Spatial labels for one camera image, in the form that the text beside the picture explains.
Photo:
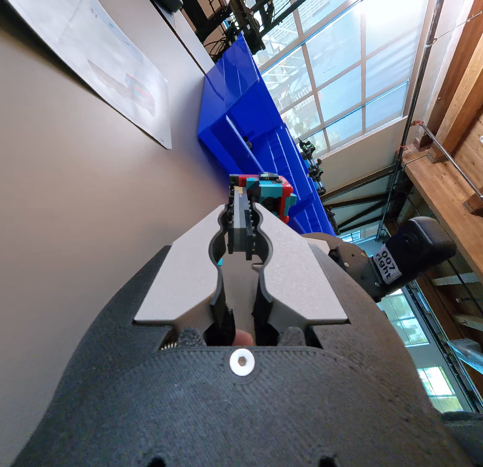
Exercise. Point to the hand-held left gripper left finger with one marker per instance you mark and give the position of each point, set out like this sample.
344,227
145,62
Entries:
177,286

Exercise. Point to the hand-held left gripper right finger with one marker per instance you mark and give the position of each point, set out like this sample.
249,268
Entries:
302,286

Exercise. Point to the toy brick truck model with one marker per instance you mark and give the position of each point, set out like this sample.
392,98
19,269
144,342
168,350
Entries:
271,190

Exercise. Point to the blue plastic bin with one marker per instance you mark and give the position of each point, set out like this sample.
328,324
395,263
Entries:
241,109

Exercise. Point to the person's right forearm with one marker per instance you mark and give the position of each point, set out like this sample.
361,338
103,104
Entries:
466,437

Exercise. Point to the grey desk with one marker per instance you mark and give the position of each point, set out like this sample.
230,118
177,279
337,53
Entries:
75,229

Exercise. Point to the person's left hand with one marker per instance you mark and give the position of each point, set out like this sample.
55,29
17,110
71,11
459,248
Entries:
243,338

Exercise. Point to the thin metal rod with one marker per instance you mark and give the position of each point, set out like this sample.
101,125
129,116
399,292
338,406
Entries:
449,158

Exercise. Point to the large grid window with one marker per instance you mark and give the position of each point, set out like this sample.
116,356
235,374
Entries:
339,59

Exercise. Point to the open instruction booklet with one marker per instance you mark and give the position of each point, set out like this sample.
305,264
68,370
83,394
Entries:
94,41

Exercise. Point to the black metal frame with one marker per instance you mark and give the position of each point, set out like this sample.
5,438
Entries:
358,180

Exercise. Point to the silver ventilation duct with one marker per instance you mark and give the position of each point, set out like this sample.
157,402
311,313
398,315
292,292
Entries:
468,355

